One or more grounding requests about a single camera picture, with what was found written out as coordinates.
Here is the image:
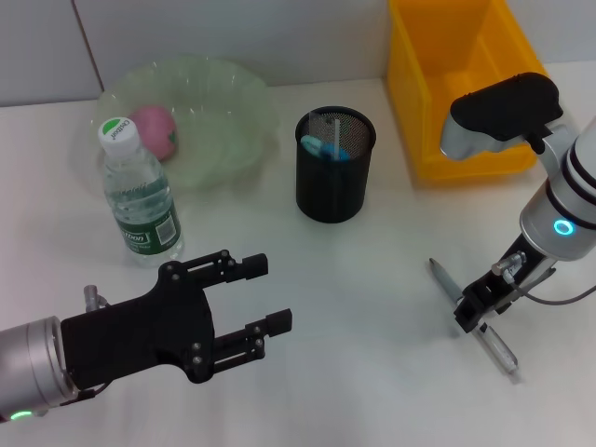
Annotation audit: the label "blue scissors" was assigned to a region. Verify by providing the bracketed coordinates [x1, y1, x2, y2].
[300, 134, 351, 164]

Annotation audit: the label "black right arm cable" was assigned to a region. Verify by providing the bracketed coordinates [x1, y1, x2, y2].
[505, 264, 596, 306]

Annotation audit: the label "black mesh pen cup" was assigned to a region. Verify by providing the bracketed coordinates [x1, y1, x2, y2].
[293, 106, 376, 225]

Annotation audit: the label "green glass fruit plate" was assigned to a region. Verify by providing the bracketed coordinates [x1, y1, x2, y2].
[95, 54, 280, 191]

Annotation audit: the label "yellow plastic bin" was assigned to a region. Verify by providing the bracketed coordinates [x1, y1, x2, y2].
[386, 0, 553, 182]

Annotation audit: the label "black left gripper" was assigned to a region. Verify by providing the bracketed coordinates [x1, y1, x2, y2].
[60, 250, 293, 390]

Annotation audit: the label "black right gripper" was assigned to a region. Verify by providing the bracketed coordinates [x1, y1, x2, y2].
[454, 232, 558, 333]

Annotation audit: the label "pink toy peach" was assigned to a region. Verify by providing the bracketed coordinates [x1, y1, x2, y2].
[129, 105, 181, 163]

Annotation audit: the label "clear green-label water bottle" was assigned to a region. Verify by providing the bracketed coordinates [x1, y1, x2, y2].
[96, 115, 185, 269]

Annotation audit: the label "silver ballpoint pen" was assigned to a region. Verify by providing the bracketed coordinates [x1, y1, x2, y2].
[427, 257, 520, 376]

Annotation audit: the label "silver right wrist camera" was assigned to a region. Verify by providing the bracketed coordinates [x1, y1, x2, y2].
[440, 72, 565, 163]

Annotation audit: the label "clear plastic ruler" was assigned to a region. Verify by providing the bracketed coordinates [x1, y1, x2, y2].
[306, 109, 344, 164]

